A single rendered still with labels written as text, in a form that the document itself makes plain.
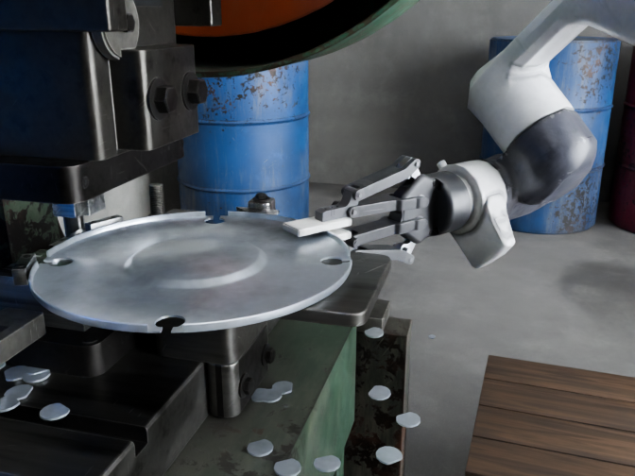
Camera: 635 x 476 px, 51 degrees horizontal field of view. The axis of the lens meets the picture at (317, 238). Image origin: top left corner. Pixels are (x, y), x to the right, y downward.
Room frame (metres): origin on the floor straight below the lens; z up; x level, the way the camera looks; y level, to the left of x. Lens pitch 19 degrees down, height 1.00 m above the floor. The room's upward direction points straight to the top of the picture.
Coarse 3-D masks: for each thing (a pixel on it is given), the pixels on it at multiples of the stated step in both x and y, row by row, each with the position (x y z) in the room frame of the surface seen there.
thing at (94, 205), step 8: (88, 200) 0.60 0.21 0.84; (96, 200) 0.61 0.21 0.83; (104, 200) 0.62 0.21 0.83; (56, 208) 0.59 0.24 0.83; (64, 208) 0.59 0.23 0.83; (72, 208) 0.59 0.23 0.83; (80, 208) 0.60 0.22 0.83; (88, 208) 0.60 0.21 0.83; (96, 208) 0.61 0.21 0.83; (104, 208) 0.62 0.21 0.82; (64, 216) 0.59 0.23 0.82; (72, 216) 0.59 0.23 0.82
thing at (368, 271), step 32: (352, 256) 0.60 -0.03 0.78; (384, 256) 0.60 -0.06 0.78; (352, 288) 0.52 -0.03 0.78; (160, 320) 0.54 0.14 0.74; (320, 320) 0.48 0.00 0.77; (352, 320) 0.47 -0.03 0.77; (160, 352) 0.54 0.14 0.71; (192, 352) 0.53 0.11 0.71; (224, 352) 0.52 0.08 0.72; (256, 352) 0.57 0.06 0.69; (224, 384) 0.52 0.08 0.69; (256, 384) 0.57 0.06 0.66; (224, 416) 0.52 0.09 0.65
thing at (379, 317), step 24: (384, 312) 0.77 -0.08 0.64; (360, 336) 0.76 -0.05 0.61; (384, 336) 0.75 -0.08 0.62; (408, 336) 0.76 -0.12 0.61; (360, 360) 0.76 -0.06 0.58; (384, 360) 0.75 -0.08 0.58; (408, 360) 0.77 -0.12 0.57; (360, 384) 0.76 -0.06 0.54; (384, 384) 0.75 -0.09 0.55; (408, 384) 0.79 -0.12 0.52; (360, 408) 0.76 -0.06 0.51; (384, 408) 0.75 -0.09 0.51; (360, 432) 0.76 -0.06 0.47; (384, 432) 0.75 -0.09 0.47; (360, 456) 0.76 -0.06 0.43
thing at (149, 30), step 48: (144, 0) 0.61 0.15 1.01; (0, 48) 0.54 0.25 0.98; (48, 48) 0.53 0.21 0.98; (96, 48) 0.53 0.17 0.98; (144, 48) 0.56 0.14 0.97; (192, 48) 0.62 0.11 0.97; (0, 96) 0.54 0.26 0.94; (48, 96) 0.53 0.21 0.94; (96, 96) 0.53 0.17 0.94; (144, 96) 0.54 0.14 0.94; (192, 96) 0.60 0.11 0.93; (0, 144) 0.55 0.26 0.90; (48, 144) 0.53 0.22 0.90; (96, 144) 0.52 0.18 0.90; (144, 144) 0.54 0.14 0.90
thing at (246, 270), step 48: (96, 240) 0.64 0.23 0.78; (144, 240) 0.64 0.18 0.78; (192, 240) 0.62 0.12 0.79; (240, 240) 0.62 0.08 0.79; (288, 240) 0.64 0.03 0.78; (336, 240) 0.64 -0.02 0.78; (48, 288) 0.52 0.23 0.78; (96, 288) 0.52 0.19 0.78; (144, 288) 0.52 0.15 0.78; (192, 288) 0.52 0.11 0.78; (240, 288) 0.52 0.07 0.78; (288, 288) 0.52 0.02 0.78; (336, 288) 0.52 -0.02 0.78
